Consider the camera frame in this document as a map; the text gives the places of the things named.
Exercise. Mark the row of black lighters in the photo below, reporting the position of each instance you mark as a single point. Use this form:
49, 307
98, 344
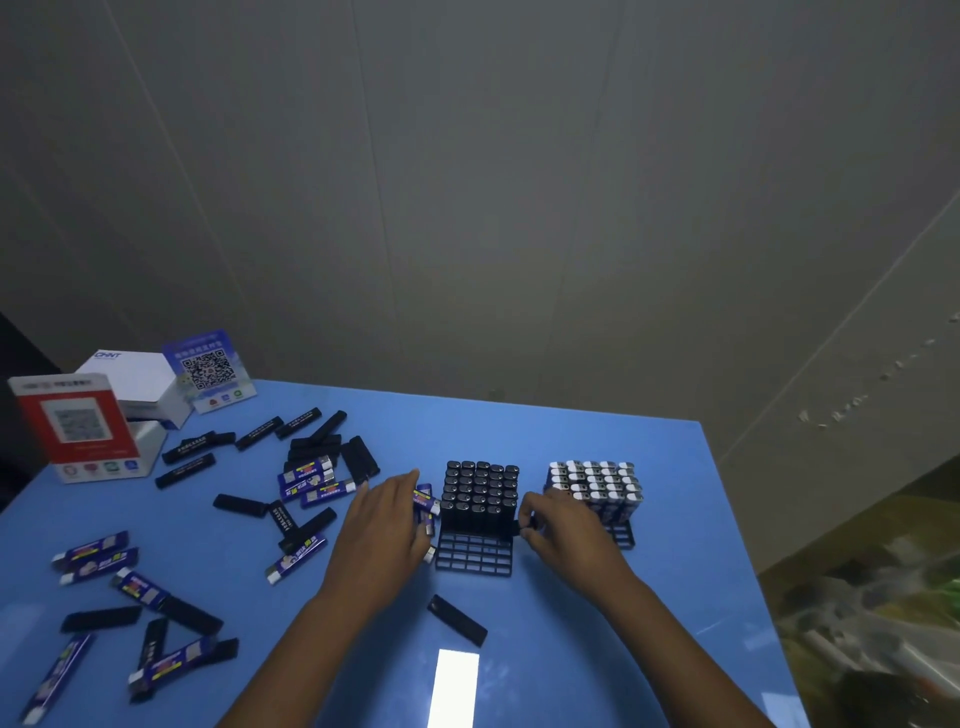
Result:
480, 491

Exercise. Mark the person's right forearm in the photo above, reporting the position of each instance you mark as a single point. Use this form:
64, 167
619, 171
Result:
682, 667

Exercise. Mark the person's left hand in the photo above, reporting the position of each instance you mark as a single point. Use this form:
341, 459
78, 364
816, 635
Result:
375, 547

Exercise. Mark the pile of mixed lighters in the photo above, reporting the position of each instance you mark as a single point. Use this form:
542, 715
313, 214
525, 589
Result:
304, 472

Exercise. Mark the person's left forearm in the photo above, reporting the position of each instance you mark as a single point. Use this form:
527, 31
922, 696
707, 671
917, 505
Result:
292, 667

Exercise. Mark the blue code sign stand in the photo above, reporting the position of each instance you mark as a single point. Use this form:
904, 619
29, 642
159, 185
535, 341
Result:
208, 369

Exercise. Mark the person's right hand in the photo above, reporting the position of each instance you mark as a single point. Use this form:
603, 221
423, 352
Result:
577, 547

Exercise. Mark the crumpled clear plastic bags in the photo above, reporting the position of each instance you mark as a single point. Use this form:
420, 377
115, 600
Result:
870, 645

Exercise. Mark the black slim lighter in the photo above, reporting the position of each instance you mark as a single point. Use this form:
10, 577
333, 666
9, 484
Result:
457, 621
519, 527

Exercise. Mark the red code sign stand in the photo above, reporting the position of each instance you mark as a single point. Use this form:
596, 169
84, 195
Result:
75, 424

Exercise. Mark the white cardboard box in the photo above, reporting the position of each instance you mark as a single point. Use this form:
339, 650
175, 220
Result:
135, 375

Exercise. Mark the row of blue lighters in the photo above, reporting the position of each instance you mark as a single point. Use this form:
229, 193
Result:
596, 484

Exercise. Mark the black grid tray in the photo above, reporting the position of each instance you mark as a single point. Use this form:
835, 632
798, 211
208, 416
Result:
621, 536
472, 559

